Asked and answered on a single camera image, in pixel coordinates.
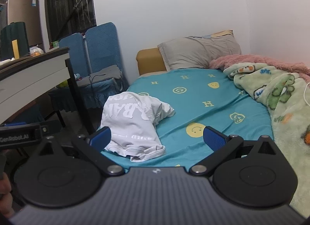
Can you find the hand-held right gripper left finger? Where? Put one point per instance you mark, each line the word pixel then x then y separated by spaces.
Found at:
pixel 100 139

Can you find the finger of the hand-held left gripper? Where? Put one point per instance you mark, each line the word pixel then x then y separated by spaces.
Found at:
pixel 49 129

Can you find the white shirt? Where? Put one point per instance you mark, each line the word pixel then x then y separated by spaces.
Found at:
pixel 130 123

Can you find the grey cloth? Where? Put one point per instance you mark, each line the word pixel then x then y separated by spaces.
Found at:
pixel 106 73

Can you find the green cartoon print blanket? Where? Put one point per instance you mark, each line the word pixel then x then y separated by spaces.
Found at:
pixel 285 108

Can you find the yellow patterned pillow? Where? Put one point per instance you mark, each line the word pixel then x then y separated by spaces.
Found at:
pixel 222 33

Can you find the small green box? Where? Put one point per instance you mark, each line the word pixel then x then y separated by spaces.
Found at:
pixel 55 44

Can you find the blue covered chair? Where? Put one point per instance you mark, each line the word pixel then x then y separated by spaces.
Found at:
pixel 101 43
pixel 71 48

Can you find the teal smiley print bed sheet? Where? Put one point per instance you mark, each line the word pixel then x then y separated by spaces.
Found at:
pixel 205 89

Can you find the yellow green ball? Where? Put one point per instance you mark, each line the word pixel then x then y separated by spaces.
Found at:
pixel 63 84

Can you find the pink fluffy blanket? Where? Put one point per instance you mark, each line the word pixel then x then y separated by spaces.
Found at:
pixel 242 60

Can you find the white table with black legs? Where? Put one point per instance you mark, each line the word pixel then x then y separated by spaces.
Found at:
pixel 29 77

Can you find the grey pillow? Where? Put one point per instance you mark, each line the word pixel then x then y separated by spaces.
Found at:
pixel 193 53

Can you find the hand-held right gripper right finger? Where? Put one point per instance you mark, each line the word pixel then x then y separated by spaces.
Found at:
pixel 213 139

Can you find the brown refrigerator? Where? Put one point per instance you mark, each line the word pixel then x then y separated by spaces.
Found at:
pixel 24 14

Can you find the yellow card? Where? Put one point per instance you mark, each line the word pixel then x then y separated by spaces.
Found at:
pixel 15 48

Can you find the dark barred window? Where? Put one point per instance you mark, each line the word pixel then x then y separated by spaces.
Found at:
pixel 63 2

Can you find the dark green ribbed object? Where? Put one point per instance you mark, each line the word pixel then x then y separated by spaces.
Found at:
pixel 8 43

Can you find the person's left hand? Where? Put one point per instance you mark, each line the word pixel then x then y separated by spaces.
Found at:
pixel 5 198

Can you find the small blue toy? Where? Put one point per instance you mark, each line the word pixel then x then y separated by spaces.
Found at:
pixel 77 76

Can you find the mustard yellow pillow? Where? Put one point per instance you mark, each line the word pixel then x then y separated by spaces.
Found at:
pixel 147 60

